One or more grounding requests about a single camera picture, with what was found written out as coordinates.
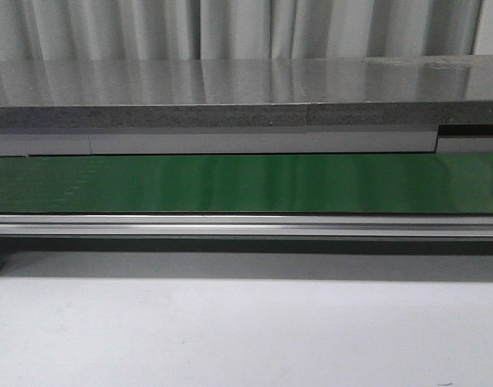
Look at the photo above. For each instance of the green conveyor belt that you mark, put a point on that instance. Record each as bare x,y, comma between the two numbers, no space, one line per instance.
308,183

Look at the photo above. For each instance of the grey panel under counter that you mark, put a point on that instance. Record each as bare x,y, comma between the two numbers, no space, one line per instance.
239,140

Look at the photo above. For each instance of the dark granite counter slab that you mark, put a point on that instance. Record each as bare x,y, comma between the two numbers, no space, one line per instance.
437,90

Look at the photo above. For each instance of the white pleated curtain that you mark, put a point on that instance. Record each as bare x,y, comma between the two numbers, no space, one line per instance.
142,30

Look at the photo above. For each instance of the aluminium conveyor side rail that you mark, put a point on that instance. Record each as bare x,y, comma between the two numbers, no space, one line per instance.
264,246

